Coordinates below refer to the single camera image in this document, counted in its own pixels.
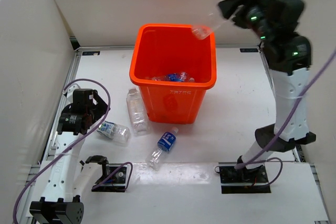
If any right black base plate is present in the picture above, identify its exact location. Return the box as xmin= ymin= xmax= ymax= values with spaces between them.
xmin=214 ymin=164 xmax=271 ymax=195

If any dark blue label bottle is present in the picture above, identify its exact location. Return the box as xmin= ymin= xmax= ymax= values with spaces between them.
xmin=146 ymin=127 xmax=179 ymax=170

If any clear apple juice bottle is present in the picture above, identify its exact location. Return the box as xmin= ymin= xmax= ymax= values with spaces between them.
xmin=126 ymin=88 xmax=150 ymax=136

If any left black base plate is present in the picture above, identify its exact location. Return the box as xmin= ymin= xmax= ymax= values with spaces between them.
xmin=91 ymin=162 xmax=133 ymax=193

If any clear unlabeled Pocari bottle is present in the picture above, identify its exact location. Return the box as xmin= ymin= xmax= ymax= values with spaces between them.
xmin=191 ymin=10 xmax=228 ymax=40

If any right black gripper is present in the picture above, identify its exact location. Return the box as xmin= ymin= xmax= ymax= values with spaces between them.
xmin=217 ymin=0 xmax=274 ymax=45

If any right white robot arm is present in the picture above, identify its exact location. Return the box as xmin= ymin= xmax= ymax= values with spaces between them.
xmin=217 ymin=0 xmax=316 ymax=182

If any orange plastic bin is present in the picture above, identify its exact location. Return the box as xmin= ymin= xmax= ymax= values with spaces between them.
xmin=129 ymin=24 xmax=217 ymax=124

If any green white label bottle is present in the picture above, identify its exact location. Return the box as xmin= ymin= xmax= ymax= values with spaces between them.
xmin=97 ymin=121 xmax=131 ymax=145

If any blue bottle inside bin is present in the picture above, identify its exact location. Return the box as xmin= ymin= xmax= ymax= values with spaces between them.
xmin=164 ymin=71 xmax=190 ymax=82

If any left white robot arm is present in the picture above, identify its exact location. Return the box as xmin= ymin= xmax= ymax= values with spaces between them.
xmin=29 ymin=85 xmax=111 ymax=223

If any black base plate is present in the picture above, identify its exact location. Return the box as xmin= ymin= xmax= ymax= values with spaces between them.
xmin=91 ymin=162 xmax=133 ymax=193
xmin=214 ymin=164 xmax=271 ymax=195

